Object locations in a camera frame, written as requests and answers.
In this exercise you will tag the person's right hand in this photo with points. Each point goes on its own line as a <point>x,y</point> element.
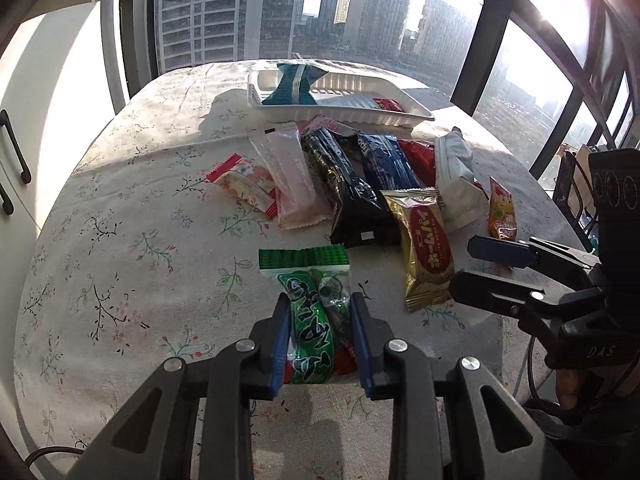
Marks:
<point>570,387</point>

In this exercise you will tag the red and white candy packet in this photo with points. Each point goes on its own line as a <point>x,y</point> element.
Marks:
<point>240,182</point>

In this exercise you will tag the black window frame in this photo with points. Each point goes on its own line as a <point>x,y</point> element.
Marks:
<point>487,25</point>

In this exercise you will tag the white snack packet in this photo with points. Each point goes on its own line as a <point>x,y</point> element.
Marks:
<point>455,180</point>

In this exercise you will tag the gold pastry packet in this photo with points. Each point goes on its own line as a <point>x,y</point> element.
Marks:
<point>425,245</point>

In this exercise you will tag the small red snack packet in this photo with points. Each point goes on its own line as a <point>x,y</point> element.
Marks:
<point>387,104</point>

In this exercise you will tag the green snack packet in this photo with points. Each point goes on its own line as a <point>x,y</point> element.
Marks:
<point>310,290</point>

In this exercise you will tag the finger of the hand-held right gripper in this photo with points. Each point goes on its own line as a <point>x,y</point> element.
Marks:
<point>490,295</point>
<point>500,251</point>

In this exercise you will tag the pink printed snack packet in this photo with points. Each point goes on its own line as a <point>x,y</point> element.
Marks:
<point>322,124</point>

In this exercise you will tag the white plastic tray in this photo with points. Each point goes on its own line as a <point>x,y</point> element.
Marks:
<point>350,92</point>

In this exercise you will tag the large red snack packet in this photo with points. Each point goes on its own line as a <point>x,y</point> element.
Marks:
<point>420,157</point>

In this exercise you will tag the pale pink translucent packet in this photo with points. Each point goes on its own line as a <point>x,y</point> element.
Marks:
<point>290,175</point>

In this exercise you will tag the teal striped snack packet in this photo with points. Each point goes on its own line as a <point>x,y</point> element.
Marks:
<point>292,85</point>

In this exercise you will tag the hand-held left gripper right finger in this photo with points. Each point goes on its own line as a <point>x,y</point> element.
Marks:
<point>361,345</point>

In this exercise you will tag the white cabinet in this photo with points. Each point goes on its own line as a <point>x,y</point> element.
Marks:
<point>60,85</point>

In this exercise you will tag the small orange snack packet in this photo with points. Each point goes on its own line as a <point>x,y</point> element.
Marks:
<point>502,210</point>

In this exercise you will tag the dark blue snack packet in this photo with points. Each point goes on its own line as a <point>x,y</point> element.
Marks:
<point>385,160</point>

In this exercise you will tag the long black snack packet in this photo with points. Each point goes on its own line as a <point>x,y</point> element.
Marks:
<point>350,195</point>

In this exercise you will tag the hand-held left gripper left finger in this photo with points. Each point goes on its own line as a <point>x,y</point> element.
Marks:
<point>280,345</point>

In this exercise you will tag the grey high-rise building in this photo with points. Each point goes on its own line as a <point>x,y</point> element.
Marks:
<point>210,10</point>

